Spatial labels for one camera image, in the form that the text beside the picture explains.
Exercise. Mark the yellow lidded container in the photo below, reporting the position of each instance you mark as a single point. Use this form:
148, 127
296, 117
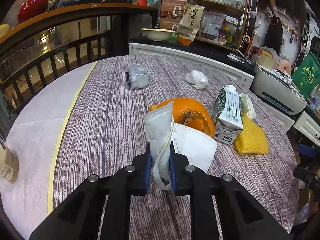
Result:
4, 28

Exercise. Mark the crumpled white tissue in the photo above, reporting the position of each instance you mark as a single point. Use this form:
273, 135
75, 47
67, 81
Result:
197, 79

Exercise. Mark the purple striped tablecloth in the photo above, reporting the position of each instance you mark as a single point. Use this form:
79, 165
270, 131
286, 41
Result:
110, 122

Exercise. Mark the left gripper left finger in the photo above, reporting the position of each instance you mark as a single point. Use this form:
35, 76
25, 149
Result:
99, 208

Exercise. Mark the wooden shelf rack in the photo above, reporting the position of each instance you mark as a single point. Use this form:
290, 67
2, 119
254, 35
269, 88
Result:
222, 24

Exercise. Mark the wooden railing counter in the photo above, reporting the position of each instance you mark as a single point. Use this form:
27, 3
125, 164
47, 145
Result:
38, 51

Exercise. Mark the red ceramic vase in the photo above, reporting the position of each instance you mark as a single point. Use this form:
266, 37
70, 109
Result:
30, 9

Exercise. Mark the crumpled clear plastic wrap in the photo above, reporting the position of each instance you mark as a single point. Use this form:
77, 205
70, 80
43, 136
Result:
137, 76

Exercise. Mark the white printer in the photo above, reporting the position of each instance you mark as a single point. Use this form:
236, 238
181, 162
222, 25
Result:
274, 87

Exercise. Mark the yellow foam fruit net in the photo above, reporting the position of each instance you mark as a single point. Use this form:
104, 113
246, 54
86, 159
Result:
252, 139

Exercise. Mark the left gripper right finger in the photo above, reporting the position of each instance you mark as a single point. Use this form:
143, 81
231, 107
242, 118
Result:
220, 207

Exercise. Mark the white N95 face mask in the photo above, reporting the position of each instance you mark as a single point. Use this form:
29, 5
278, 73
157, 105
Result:
161, 132

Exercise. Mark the cream bowl on counter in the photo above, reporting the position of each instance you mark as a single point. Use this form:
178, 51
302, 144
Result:
155, 34

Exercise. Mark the beige paper snack bag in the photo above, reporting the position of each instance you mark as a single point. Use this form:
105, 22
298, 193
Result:
189, 24

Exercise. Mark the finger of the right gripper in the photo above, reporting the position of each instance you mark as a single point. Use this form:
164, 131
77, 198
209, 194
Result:
307, 151

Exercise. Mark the green white milk carton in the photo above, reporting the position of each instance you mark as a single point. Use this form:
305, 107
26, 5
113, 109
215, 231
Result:
226, 116

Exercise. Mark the green shopping bag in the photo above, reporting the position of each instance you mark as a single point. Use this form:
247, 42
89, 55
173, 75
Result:
306, 77

